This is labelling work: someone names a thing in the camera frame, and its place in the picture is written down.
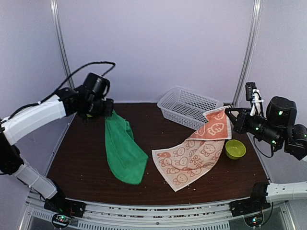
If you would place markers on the white plastic mesh basket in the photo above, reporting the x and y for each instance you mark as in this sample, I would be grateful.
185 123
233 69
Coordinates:
186 107

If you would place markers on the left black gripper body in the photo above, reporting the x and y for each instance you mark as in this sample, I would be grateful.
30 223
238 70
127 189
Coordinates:
94 107

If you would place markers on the green microfiber towel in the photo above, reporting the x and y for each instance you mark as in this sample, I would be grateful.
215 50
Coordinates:
126 160

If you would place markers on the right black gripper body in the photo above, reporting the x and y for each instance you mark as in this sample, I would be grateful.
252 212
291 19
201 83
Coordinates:
245 128

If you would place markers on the orange rabbit pattern towel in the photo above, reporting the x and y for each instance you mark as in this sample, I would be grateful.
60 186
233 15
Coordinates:
185 163

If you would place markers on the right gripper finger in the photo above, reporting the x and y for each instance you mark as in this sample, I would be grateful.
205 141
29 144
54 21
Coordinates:
229 111
233 120

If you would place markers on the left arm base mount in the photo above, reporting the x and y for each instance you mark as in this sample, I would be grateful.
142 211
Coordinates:
63 216

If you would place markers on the aluminium front rail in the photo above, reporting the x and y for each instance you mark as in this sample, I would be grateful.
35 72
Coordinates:
206 216

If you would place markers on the right aluminium frame post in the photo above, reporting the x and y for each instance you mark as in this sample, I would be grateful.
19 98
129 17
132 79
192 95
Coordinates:
251 44

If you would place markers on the left aluminium frame post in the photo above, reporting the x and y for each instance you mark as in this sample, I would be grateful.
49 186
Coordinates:
60 39

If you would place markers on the aluminium frame post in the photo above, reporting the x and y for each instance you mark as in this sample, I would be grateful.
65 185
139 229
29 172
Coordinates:
251 44
60 39

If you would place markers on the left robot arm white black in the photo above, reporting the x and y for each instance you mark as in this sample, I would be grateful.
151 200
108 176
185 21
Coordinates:
26 120

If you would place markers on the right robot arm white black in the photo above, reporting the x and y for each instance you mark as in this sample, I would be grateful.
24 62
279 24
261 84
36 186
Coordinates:
280 131

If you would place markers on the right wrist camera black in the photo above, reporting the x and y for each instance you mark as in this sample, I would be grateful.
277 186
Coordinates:
250 86

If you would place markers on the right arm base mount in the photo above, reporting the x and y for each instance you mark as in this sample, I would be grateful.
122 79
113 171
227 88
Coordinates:
255 212

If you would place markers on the lime green bowl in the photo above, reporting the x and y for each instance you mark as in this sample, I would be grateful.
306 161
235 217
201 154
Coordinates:
235 149

